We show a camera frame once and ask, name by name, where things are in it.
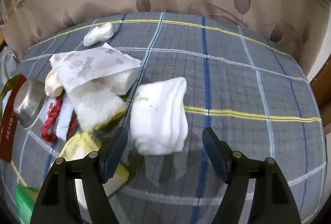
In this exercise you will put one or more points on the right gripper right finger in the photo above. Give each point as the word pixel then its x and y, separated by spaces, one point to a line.
pixel 219 153

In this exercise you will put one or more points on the white foam block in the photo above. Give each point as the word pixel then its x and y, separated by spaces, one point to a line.
pixel 121 82

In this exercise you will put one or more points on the gold metal tin box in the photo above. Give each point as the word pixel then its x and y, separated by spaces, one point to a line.
pixel 8 117

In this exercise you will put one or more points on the cream rubber glove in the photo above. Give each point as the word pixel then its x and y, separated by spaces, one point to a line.
pixel 53 85

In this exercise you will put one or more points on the white fluffy cloth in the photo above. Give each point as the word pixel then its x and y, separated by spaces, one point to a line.
pixel 95 105

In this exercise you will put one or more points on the white sock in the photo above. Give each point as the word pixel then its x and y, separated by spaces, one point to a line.
pixel 158 123

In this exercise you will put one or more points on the steel bowl upside down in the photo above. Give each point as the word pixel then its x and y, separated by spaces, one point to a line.
pixel 29 102

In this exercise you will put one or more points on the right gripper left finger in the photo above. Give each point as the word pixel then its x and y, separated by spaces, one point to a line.
pixel 113 152

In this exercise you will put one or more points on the small white crumpled wad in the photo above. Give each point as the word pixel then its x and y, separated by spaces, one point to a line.
pixel 99 34

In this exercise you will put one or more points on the red and white cloth bag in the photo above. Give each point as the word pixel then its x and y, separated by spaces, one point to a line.
pixel 59 119

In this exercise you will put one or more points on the grey plaid tablecloth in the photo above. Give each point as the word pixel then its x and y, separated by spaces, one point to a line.
pixel 253 95

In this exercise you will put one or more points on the green printed box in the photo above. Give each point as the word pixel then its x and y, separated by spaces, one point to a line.
pixel 25 198

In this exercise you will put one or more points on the brown wooden door frame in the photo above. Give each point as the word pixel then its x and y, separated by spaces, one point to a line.
pixel 321 86

